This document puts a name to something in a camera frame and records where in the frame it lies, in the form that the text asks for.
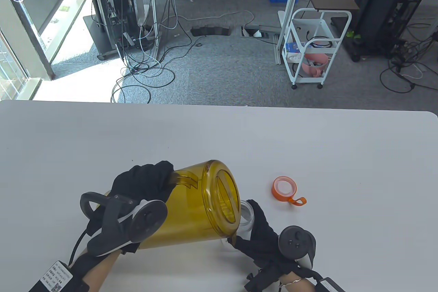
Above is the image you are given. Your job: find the orange cup lid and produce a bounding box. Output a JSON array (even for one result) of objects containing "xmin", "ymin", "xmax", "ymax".
[{"xmin": 272, "ymin": 176, "xmax": 307, "ymax": 207}]

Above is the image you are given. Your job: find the black wrist sensor box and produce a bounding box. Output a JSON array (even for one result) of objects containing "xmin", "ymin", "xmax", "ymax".
[
  {"xmin": 315, "ymin": 278, "xmax": 346, "ymax": 292},
  {"xmin": 29, "ymin": 261, "xmax": 90, "ymax": 292}
]

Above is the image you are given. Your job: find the person's right hand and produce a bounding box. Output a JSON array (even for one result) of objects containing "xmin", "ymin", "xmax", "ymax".
[{"xmin": 228, "ymin": 200, "xmax": 324, "ymax": 292}]

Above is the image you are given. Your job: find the black standing desk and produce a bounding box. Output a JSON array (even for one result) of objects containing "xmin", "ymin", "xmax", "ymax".
[{"xmin": 342, "ymin": 0, "xmax": 438, "ymax": 63}]

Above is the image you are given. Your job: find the black white left hand controller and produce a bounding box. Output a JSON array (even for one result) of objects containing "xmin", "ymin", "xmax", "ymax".
[{"xmin": 80, "ymin": 192, "xmax": 168, "ymax": 257}]

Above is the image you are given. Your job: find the white rolling cart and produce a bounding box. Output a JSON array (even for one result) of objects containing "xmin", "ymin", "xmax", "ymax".
[{"xmin": 281, "ymin": 8, "xmax": 352, "ymax": 90}]

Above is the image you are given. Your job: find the open floor outlet box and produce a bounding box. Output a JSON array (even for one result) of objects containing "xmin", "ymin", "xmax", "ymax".
[{"xmin": 241, "ymin": 24, "xmax": 279, "ymax": 40}]

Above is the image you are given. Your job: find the grey window frame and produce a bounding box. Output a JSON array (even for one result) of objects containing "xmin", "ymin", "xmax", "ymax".
[{"xmin": 0, "ymin": 0, "xmax": 55, "ymax": 101}]

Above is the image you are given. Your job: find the pink plastic object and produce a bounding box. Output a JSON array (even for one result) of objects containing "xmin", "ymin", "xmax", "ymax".
[{"xmin": 301, "ymin": 53, "xmax": 331, "ymax": 77}]

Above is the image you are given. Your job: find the person's left forearm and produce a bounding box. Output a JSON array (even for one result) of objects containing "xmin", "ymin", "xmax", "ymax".
[{"xmin": 82, "ymin": 251, "xmax": 120, "ymax": 292}]

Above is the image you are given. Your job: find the aluminium frame post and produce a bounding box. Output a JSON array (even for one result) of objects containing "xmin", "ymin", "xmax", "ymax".
[
  {"xmin": 149, "ymin": 0, "xmax": 160, "ymax": 60},
  {"xmin": 276, "ymin": 0, "xmax": 305, "ymax": 65}
]

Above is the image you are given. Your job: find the white floor cable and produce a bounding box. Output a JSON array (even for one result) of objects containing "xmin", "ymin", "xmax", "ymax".
[{"xmin": 178, "ymin": 10, "xmax": 255, "ymax": 25}]

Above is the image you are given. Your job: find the black white hand controller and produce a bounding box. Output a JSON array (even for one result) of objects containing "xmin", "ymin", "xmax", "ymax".
[
  {"xmin": 80, "ymin": 192, "xmax": 168, "ymax": 257},
  {"xmin": 278, "ymin": 226, "xmax": 316, "ymax": 269}
]

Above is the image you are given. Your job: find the yellow plastic kettle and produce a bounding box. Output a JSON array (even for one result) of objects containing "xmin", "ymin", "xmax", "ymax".
[{"xmin": 101, "ymin": 160, "xmax": 242, "ymax": 250}]

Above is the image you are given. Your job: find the black left wrist sensor box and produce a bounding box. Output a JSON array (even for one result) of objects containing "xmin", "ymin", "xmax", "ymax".
[{"xmin": 29, "ymin": 261, "xmax": 90, "ymax": 292}]

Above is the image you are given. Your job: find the person's right forearm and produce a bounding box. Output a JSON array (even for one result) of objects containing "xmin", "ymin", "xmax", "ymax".
[{"xmin": 274, "ymin": 271, "xmax": 317, "ymax": 292}]

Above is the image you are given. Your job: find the clear water cup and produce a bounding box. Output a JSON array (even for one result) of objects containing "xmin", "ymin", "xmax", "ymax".
[{"xmin": 221, "ymin": 200, "xmax": 255, "ymax": 251}]

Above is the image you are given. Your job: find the black floor cable cover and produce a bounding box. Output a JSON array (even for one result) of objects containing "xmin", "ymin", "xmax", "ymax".
[{"xmin": 190, "ymin": 26, "xmax": 232, "ymax": 37}]

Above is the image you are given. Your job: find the black white right hand controller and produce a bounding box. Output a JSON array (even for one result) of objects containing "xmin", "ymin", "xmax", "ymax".
[{"xmin": 278, "ymin": 226, "xmax": 316, "ymax": 269}]

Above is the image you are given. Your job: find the black right wrist sensor box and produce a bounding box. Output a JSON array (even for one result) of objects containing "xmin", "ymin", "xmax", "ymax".
[{"xmin": 315, "ymin": 278, "xmax": 346, "ymax": 292}]

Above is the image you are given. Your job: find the person's left hand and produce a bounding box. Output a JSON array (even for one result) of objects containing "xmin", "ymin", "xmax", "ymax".
[{"xmin": 86, "ymin": 161, "xmax": 176, "ymax": 257}]

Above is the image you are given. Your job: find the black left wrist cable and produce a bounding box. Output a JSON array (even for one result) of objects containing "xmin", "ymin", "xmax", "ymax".
[{"xmin": 69, "ymin": 229, "xmax": 88, "ymax": 266}]

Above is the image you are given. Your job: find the black floor cable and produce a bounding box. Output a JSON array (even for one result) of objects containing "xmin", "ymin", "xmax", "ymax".
[
  {"xmin": 110, "ymin": 66, "xmax": 176, "ymax": 103},
  {"xmin": 380, "ymin": 22, "xmax": 438, "ymax": 94}
]

